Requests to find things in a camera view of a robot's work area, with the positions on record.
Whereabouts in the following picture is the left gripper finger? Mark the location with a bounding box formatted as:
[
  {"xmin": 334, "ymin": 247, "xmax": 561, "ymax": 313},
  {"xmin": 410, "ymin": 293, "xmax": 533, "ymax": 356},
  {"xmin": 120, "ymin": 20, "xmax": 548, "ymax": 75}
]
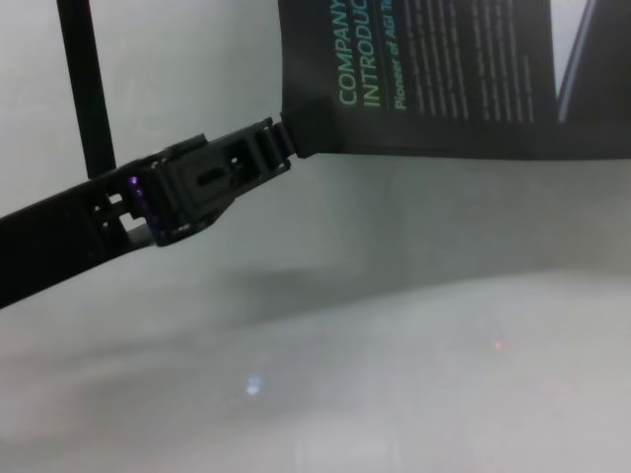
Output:
[{"xmin": 249, "ymin": 95, "xmax": 342, "ymax": 177}]

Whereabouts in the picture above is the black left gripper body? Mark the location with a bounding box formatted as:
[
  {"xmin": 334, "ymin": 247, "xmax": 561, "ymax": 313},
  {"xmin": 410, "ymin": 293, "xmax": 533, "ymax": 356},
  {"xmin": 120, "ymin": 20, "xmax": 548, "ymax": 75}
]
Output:
[{"xmin": 0, "ymin": 121, "xmax": 271, "ymax": 310}]

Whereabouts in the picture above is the black company introduction poster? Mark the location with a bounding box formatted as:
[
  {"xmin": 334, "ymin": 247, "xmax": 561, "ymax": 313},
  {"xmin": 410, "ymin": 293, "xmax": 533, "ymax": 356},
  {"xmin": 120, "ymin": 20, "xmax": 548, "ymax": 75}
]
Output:
[{"xmin": 274, "ymin": 0, "xmax": 631, "ymax": 162}]

